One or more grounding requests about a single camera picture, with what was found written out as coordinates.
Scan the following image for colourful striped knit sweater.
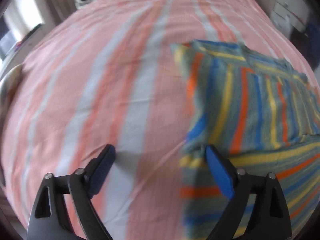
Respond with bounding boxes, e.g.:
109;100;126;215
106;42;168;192
172;40;319;239

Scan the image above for grey striped pillow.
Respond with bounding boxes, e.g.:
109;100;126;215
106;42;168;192
1;64;23;111

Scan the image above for pink white striped bed cover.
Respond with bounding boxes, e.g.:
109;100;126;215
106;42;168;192
1;0;319;239

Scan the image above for window side cabinet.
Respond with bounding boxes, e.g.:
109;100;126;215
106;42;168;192
1;23;44;62

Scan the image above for white bedside desk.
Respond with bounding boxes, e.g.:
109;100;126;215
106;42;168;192
255;0;310;38

